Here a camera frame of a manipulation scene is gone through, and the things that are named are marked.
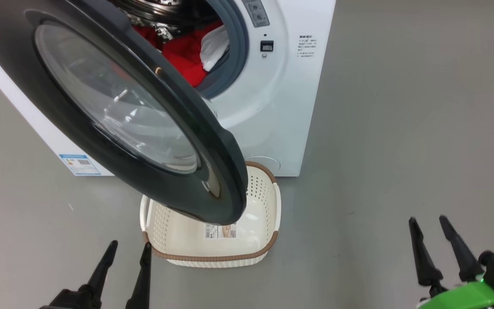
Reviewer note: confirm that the dark grey round glass door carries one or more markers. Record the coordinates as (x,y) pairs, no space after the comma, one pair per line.
(114,107)

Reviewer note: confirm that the paper label inside basket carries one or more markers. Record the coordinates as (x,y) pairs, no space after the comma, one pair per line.
(220,231)

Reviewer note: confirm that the black door latch socket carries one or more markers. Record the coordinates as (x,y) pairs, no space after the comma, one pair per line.
(266,46)

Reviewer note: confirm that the red garment with white stripes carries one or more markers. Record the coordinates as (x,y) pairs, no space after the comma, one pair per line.
(185,53)

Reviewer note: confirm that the steel perforated washer drum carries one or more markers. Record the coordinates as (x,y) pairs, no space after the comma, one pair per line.
(161,10)

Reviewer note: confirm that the blue white energy sticker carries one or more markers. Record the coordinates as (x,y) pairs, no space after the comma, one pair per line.
(79,165)

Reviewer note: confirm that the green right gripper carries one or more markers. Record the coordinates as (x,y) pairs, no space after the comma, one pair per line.
(470,298)

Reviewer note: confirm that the cream basket with brown rim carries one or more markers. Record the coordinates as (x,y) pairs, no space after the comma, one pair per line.
(195,251)

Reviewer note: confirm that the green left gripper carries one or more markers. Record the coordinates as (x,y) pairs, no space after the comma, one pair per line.
(73,300)

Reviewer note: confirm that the round white filter cover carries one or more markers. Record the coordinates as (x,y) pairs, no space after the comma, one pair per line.
(268,163)

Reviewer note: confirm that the white front-load washing machine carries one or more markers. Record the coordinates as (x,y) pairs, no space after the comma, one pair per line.
(268,111)

